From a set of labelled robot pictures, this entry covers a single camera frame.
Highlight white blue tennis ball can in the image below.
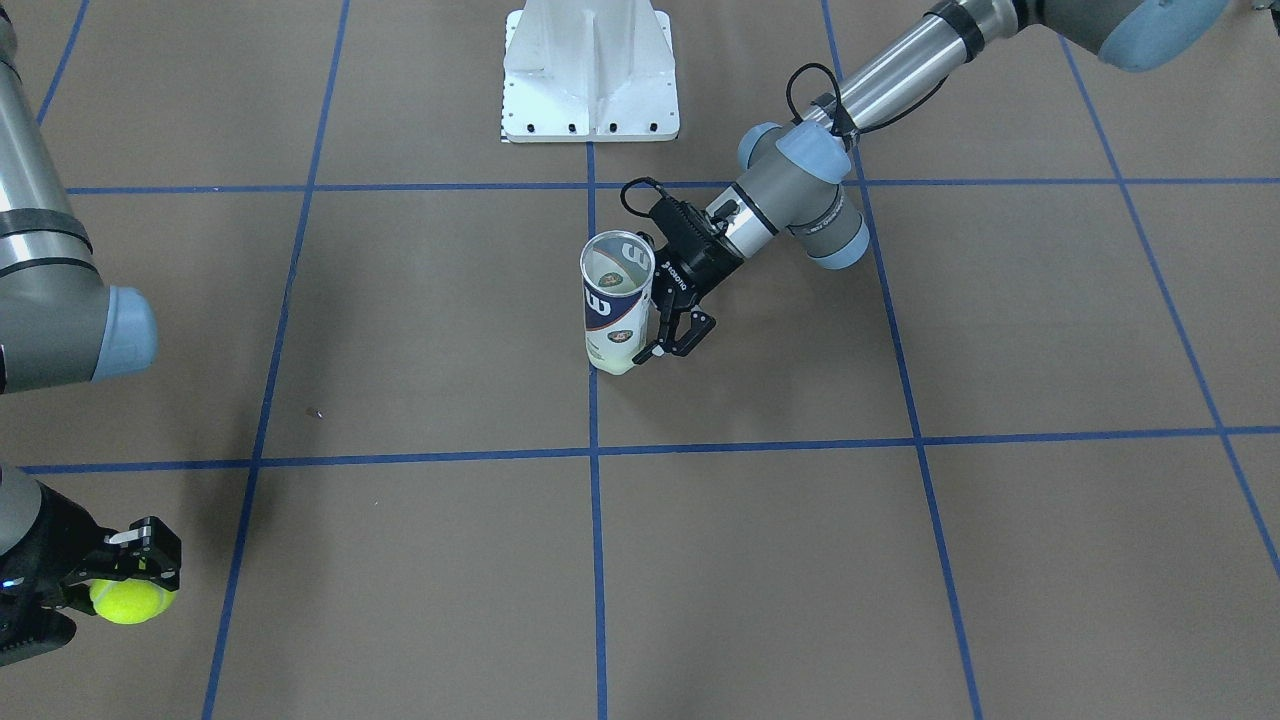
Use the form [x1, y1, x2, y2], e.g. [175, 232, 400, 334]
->
[579, 231, 657, 375]

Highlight black camera cable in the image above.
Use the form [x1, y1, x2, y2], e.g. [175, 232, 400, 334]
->
[620, 178, 669, 219]

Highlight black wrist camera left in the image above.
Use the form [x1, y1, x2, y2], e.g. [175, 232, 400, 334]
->
[646, 196, 723, 249]

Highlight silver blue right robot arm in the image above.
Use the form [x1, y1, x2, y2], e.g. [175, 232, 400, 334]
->
[1, 18, 182, 665]

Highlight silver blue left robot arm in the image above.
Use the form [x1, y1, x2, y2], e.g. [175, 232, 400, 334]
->
[631, 1, 1226, 364]

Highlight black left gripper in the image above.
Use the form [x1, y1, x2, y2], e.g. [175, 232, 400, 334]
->
[634, 215, 745, 363]

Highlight Roland Garros tennis ball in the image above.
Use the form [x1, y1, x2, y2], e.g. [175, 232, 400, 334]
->
[88, 579, 177, 625]

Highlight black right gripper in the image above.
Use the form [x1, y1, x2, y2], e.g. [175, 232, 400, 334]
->
[1, 486, 182, 666]

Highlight white pedestal column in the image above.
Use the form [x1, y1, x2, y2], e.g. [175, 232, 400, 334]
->
[500, 1, 681, 143]

